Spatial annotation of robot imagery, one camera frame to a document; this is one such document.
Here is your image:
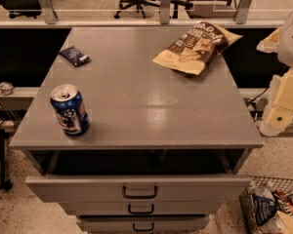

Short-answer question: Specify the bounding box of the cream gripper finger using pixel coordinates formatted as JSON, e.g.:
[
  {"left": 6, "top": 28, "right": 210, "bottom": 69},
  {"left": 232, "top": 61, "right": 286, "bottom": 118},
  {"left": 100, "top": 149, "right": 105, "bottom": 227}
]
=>
[
  {"left": 256, "top": 27, "right": 281, "bottom": 54},
  {"left": 276, "top": 67, "right": 293, "bottom": 128}
]

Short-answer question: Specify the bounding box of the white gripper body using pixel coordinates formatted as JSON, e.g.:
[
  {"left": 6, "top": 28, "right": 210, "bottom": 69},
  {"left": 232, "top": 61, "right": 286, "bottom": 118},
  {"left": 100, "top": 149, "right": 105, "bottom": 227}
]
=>
[{"left": 259, "top": 75, "right": 285, "bottom": 137}]

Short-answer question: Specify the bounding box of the brown chip bag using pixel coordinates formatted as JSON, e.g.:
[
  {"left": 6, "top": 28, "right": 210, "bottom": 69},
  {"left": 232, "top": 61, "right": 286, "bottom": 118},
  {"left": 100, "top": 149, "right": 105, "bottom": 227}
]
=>
[{"left": 153, "top": 21, "right": 241, "bottom": 75}]

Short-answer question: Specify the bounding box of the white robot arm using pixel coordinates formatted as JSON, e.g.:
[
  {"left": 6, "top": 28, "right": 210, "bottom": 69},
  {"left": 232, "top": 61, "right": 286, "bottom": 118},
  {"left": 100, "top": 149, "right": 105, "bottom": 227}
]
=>
[{"left": 257, "top": 11, "right": 293, "bottom": 137}]

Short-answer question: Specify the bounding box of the red snack bag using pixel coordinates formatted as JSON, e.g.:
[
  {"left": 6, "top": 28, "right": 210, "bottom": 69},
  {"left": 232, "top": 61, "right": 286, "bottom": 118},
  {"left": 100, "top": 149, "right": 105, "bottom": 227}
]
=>
[{"left": 272, "top": 190, "right": 293, "bottom": 216}]

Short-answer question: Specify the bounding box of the dark blue snack bag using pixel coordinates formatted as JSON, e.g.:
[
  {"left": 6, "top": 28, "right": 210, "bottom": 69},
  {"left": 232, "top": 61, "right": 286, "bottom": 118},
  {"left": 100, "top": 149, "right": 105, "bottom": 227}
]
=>
[{"left": 253, "top": 196, "right": 277, "bottom": 226}]

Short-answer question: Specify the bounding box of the yellow snack bag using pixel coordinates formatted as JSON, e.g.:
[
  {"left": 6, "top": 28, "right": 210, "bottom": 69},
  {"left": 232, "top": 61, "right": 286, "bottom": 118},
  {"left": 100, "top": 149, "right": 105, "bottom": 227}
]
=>
[{"left": 276, "top": 212, "right": 293, "bottom": 234}]

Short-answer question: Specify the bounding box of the blue pepsi can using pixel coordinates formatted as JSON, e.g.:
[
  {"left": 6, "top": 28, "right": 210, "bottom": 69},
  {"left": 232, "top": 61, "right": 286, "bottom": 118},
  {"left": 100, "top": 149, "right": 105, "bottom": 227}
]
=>
[{"left": 51, "top": 84, "right": 90, "bottom": 137}]

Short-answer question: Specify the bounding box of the black office chair centre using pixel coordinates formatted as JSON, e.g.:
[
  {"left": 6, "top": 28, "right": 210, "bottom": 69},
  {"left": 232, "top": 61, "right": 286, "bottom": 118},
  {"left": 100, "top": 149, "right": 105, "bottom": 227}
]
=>
[{"left": 114, "top": 0, "right": 193, "bottom": 24}]

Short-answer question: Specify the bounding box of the grey drawer cabinet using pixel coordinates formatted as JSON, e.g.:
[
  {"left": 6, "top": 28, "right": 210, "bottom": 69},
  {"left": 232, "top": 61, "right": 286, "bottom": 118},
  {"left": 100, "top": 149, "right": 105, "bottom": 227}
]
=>
[{"left": 9, "top": 26, "right": 265, "bottom": 234}]

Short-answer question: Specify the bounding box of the dark blue snack packet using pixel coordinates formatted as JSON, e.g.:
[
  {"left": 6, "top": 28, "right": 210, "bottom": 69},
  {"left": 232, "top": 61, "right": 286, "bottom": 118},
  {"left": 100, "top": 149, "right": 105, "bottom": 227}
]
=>
[{"left": 60, "top": 46, "right": 90, "bottom": 66}]

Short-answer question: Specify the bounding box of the black cable right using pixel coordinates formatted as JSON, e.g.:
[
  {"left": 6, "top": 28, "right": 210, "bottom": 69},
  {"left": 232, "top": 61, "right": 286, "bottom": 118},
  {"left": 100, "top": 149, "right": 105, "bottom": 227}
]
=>
[{"left": 245, "top": 87, "right": 272, "bottom": 108}]

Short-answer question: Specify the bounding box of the wire basket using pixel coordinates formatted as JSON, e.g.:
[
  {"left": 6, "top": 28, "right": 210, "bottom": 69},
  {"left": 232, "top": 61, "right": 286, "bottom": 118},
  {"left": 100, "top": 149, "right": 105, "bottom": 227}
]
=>
[{"left": 239, "top": 176, "right": 293, "bottom": 234}]

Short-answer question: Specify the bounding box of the top drawer with handle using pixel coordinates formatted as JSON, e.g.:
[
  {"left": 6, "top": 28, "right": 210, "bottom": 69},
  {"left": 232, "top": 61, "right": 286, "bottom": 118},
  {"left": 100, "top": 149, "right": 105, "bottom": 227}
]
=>
[{"left": 25, "top": 175, "right": 250, "bottom": 203}]

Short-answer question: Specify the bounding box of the drawer with handle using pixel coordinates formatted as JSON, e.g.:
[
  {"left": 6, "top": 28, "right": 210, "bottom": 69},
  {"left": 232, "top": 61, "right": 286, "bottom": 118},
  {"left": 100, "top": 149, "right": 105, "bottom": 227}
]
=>
[
  {"left": 25, "top": 175, "right": 250, "bottom": 203},
  {"left": 60, "top": 202, "right": 222, "bottom": 215},
  {"left": 76, "top": 215, "right": 209, "bottom": 232}
]

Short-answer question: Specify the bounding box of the middle drawer with handle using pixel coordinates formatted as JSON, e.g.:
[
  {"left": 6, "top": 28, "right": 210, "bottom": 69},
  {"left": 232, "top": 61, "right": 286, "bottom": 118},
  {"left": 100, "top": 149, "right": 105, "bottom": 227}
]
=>
[{"left": 60, "top": 202, "right": 222, "bottom": 215}]

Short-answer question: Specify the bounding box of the bottom drawer with handle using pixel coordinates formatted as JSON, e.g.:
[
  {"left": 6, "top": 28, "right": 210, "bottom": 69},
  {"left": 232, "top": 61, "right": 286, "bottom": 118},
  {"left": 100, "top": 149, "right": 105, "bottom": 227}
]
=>
[{"left": 76, "top": 215, "right": 209, "bottom": 232}]

